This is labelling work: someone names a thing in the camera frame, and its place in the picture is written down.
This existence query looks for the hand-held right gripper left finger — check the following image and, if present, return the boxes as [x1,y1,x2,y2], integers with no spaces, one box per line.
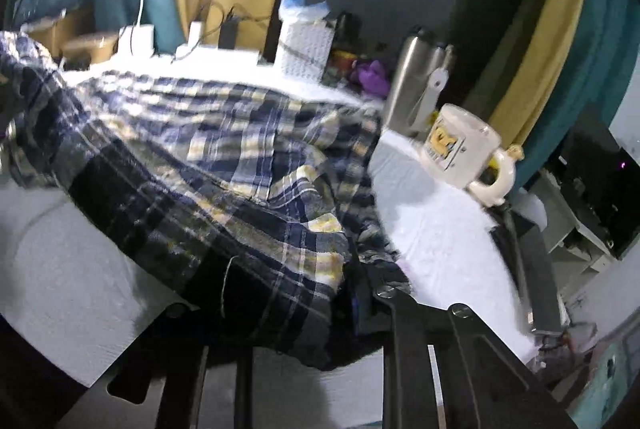
[65,303,257,429]

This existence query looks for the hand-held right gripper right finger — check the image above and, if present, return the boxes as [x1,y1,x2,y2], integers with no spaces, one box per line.
[350,284,578,429]

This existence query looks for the blue yellow plaid shirt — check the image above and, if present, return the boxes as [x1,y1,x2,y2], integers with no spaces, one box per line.
[0,32,416,372]

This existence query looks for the white textured table cover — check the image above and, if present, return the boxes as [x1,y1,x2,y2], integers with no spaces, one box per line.
[0,48,540,429]

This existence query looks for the dark chair back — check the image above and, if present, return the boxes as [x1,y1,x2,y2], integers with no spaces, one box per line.
[491,204,569,336]

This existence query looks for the white cartoon mug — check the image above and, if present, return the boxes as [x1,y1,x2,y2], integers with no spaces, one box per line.
[419,103,526,210]

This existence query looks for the grey shelf unit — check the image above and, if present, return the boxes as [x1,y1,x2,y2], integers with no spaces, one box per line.
[529,172,622,281]

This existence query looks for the stainless steel tumbler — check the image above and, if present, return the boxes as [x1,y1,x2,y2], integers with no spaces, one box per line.
[381,25,454,141]

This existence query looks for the black appliance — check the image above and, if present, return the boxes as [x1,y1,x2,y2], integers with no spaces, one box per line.
[549,109,640,260]

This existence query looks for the purple cloth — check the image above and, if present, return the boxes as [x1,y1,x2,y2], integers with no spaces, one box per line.
[349,58,392,98]

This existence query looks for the white power strip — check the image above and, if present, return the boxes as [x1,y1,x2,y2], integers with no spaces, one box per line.
[175,43,262,66]

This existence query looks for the white plastic basket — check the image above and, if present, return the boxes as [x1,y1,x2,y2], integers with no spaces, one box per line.
[276,16,336,86]

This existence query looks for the tan round container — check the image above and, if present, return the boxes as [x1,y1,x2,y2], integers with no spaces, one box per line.
[62,34,120,66]

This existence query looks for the black power adapter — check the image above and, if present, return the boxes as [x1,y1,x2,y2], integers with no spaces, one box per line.
[218,19,242,51]

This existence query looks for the teal curtain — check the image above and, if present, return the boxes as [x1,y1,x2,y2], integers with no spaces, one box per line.
[89,0,177,51]
[517,0,637,192]

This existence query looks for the blue plastic bag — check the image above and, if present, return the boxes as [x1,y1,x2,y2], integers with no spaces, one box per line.
[278,0,332,23]

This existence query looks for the brown cardboard box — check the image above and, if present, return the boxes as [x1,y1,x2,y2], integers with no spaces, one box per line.
[23,6,96,61]

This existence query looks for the black cable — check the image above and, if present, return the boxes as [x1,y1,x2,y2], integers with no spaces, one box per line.
[276,40,335,71]
[197,2,281,45]

